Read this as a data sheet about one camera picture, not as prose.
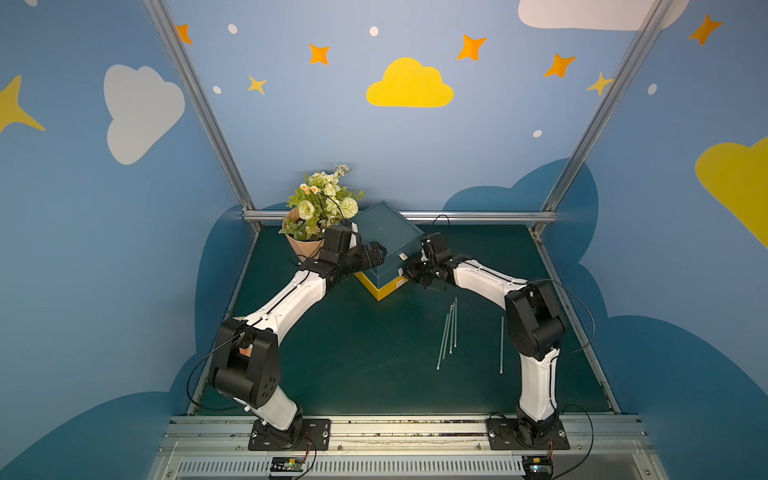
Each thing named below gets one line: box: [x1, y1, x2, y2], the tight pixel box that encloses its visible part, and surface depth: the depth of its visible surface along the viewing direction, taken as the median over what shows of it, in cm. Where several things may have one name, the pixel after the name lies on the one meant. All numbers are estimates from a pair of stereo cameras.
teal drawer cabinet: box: [349, 200, 425, 288], surface depth 93 cm
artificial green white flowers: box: [278, 164, 366, 242], surface depth 92 cm
